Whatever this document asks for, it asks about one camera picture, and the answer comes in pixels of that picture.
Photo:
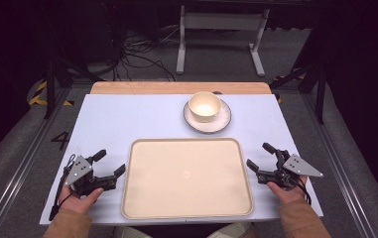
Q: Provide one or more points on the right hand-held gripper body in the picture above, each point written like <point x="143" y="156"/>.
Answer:
<point x="297" y="166"/>

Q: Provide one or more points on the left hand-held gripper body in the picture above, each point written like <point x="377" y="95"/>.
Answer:
<point x="82" y="178"/>

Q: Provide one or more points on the person's left hand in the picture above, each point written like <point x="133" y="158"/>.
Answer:
<point x="75" y="202"/>

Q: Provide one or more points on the person's right hand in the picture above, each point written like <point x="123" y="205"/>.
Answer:
<point x="289" y="195"/>

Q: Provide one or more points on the white table mat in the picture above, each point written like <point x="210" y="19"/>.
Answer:
<point x="127" y="115"/>

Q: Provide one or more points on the cream saucer plate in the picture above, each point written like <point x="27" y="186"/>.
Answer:
<point x="221" y="123"/>

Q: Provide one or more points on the beige rectangular tray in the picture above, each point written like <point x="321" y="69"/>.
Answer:
<point x="187" y="180"/>

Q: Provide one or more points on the cream bowl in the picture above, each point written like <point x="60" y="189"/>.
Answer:
<point x="205" y="105"/>

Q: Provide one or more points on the black metal stand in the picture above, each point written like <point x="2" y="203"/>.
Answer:
<point x="320" y="86"/>
<point x="50" y="86"/>

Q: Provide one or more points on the wooden table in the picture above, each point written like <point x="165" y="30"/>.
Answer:
<point x="150" y="88"/>

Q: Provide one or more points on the white metal stand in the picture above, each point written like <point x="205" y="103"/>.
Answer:
<point x="221" y="22"/>

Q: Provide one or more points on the aluminium floor rail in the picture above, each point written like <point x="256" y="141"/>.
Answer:
<point x="337" y="165"/>
<point x="21" y="168"/>

